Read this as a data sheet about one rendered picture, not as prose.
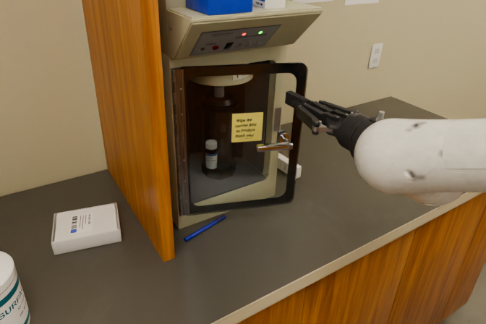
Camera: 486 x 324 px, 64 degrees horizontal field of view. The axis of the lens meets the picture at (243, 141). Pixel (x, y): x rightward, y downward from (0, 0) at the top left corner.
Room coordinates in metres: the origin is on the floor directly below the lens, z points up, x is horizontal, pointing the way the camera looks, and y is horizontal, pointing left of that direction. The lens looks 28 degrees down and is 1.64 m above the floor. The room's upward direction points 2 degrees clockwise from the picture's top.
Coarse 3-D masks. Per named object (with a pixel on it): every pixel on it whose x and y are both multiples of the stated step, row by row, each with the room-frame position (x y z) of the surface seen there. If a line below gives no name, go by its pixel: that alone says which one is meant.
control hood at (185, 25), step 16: (176, 16) 0.77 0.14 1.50; (192, 16) 0.74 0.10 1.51; (208, 16) 0.74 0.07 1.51; (224, 16) 0.76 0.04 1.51; (240, 16) 0.77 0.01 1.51; (256, 16) 0.80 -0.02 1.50; (272, 16) 0.82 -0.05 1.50; (288, 16) 0.84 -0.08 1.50; (304, 16) 0.87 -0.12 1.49; (176, 32) 0.77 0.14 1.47; (192, 32) 0.74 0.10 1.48; (288, 32) 0.90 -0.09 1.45; (176, 48) 0.78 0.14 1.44; (192, 48) 0.79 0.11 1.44; (256, 48) 0.91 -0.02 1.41
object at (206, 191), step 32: (256, 64) 0.85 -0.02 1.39; (288, 64) 0.87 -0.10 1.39; (192, 96) 0.82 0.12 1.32; (224, 96) 0.83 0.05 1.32; (256, 96) 0.85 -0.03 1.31; (192, 128) 0.82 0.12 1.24; (224, 128) 0.83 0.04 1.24; (288, 128) 0.87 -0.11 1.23; (192, 160) 0.81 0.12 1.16; (224, 160) 0.83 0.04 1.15; (256, 160) 0.85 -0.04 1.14; (288, 160) 0.87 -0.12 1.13; (192, 192) 0.81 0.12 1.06; (224, 192) 0.83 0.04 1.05; (256, 192) 0.85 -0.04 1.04; (288, 192) 0.88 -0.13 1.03
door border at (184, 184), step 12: (180, 72) 0.81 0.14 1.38; (180, 84) 0.81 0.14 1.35; (180, 96) 0.81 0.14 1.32; (180, 108) 0.81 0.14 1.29; (180, 120) 0.81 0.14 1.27; (180, 132) 0.81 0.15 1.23; (180, 144) 0.81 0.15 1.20; (180, 156) 0.81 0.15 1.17; (180, 168) 0.81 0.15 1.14; (180, 204) 0.80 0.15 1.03
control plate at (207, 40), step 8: (208, 32) 0.76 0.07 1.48; (216, 32) 0.77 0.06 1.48; (224, 32) 0.79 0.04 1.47; (232, 32) 0.80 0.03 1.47; (240, 32) 0.81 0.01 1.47; (248, 32) 0.82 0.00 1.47; (256, 32) 0.84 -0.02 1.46; (264, 32) 0.85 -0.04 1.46; (272, 32) 0.87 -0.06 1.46; (200, 40) 0.77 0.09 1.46; (208, 40) 0.79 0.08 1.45; (216, 40) 0.80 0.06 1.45; (224, 40) 0.81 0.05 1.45; (232, 40) 0.83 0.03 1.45; (240, 40) 0.84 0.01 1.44; (248, 40) 0.86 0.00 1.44; (256, 40) 0.87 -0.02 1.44; (264, 40) 0.89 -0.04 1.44; (208, 48) 0.81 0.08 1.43; (232, 48) 0.85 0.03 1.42; (240, 48) 0.87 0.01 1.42
